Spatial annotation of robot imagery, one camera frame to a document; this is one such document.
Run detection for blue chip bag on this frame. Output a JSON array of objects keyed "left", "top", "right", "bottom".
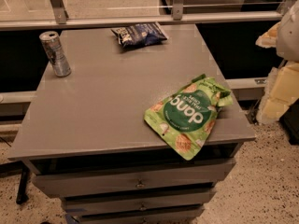
[{"left": 111, "top": 22, "right": 168, "bottom": 48}]

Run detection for silver drink can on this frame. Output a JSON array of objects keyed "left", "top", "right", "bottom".
[{"left": 39, "top": 31, "right": 71, "bottom": 77}]

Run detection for black stand leg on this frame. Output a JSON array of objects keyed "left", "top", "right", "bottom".
[{"left": 16, "top": 166, "right": 30, "bottom": 204}]

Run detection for grey drawer cabinet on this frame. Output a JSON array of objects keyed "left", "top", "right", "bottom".
[{"left": 9, "top": 25, "right": 254, "bottom": 224}]

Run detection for green rice chip bag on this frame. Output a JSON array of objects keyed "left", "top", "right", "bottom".
[{"left": 144, "top": 74, "right": 233, "bottom": 161}]

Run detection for metal railing frame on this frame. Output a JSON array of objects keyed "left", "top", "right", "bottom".
[{"left": 0, "top": 0, "right": 297, "bottom": 31}]

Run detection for drawer knob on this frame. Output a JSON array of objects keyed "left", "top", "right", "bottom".
[
  {"left": 139, "top": 204, "right": 147, "bottom": 211},
  {"left": 135, "top": 180, "right": 145, "bottom": 189}
]

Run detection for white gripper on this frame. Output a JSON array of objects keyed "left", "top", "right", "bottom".
[{"left": 255, "top": 0, "right": 299, "bottom": 124}]

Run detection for middle drawer knob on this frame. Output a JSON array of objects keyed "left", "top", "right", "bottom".
[{"left": 139, "top": 204, "right": 147, "bottom": 211}]

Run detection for top drawer knob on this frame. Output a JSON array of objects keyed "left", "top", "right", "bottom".
[{"left": 135, "top": 180, "right": 145, "bottom": 189}]

